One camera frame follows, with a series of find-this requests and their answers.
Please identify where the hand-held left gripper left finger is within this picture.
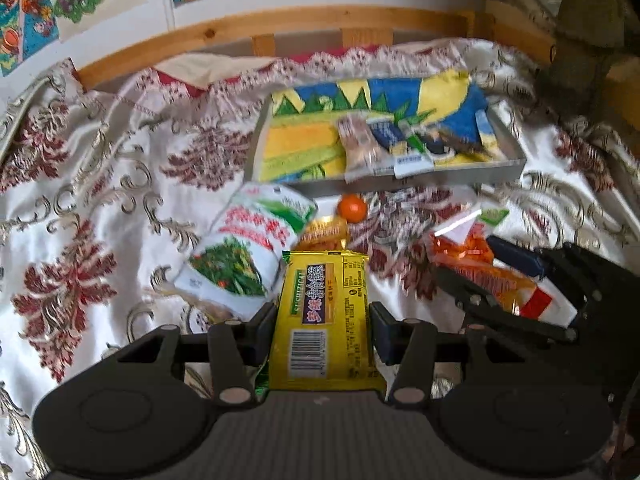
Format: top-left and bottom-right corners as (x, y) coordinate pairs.
(102, 302), (279, 409)

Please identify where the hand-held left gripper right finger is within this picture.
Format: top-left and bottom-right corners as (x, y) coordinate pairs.
(367, 301), (507, 407)

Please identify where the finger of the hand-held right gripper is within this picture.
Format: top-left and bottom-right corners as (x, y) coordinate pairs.
(434, 265), (581, 345)
(486, 234), (603, 306)

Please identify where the orange red snack packet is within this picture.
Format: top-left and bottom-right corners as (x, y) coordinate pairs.
(427, 207), (577, 323)

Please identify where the yellow snack packet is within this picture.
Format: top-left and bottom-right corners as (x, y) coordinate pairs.
(269, 250), (389, 394)

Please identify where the green vegetable snack packet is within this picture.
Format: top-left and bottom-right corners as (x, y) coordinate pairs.
(186, 182), (319, 312)

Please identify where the dark blue white snack packet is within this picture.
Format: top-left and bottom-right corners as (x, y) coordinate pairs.
(369, 119), (437, 179)

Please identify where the clear nut snack packet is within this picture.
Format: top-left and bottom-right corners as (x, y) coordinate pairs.
(337, 114), (392, 184)

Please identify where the grey tray with colourful lining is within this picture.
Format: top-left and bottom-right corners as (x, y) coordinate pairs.
(249, 71), (528, 197)

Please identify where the small orange snack packet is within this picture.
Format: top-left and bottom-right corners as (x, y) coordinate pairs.
(299, 216), (351, 252)

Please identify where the small orange ball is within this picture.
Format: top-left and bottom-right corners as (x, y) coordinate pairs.
(337, 194), (369, 224)

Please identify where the floral satin blanket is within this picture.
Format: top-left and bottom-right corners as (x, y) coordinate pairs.
(0, 37), (640, 480)

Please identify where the olive hanging coat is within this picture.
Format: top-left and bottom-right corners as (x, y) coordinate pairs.
(536, 0), (632, 92)

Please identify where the cream bed sheet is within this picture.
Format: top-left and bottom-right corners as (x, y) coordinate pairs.
(154, 51), (277, 87)

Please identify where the wooden bed headboard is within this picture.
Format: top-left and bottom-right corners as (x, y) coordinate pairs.
(75, 0), (640, 92)

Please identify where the blue girl wall drawing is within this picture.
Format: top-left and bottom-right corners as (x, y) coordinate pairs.
(0, 0), (62, 79)

